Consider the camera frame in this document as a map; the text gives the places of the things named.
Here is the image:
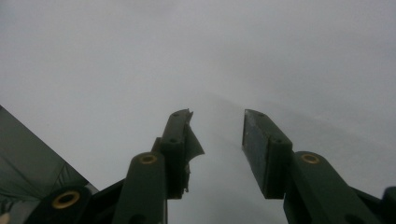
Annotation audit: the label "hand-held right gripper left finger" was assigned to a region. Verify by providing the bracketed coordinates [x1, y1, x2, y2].
[112, 108, 205, 224]

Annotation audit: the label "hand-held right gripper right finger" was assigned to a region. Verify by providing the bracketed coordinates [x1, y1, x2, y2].
[241, 108, 381, 224]

